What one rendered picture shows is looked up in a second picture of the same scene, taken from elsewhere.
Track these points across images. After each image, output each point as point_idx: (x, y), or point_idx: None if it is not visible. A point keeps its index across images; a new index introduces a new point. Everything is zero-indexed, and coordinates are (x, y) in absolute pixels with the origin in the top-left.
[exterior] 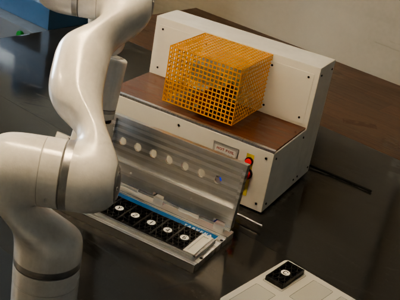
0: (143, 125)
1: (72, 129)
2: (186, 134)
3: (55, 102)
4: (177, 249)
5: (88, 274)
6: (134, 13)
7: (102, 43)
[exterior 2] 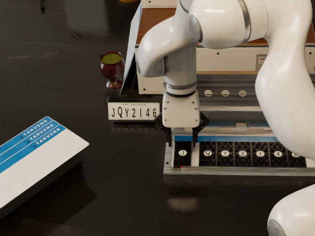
0: (211, 74)
1: (162, 109)
2: (227, 58)
3: (299, 148)
4: (302, 169)
5: (261, 230)
6: (310, 23)
7: (305, 68)
